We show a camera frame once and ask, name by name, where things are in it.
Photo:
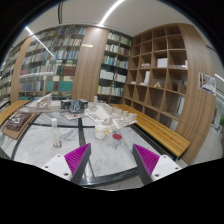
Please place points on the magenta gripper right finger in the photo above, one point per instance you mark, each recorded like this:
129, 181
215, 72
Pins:
152, 167

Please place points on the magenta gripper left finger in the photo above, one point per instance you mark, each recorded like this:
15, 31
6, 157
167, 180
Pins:
70, 166

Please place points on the clear plastic water bottle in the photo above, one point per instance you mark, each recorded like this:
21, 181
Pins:
55, 133

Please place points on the long wooden bench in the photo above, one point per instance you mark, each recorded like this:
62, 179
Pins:
172, 141

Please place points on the white yellow mug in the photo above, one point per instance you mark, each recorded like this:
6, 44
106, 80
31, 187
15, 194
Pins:
101, 131

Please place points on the red bottle cap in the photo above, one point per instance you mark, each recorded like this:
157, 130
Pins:
117, 136

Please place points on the white city architectural model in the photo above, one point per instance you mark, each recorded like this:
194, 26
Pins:
110, 116

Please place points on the dark grey building model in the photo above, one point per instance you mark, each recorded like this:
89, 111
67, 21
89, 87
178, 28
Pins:
74, 104

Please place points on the white block architectural model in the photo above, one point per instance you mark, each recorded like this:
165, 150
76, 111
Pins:
45, 104

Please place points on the brown wooden site model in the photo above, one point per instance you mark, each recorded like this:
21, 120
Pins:
16, 125

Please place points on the left wooden bench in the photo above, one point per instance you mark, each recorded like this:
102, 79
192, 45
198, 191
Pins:
6, 113

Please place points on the bookshelf full of books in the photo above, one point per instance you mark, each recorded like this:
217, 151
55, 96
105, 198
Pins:
46, 62

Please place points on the wooden cubby shelf unit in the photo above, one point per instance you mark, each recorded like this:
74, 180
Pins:
163, 82

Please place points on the poster on shelf side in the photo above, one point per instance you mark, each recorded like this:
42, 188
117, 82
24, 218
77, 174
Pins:
207, 83

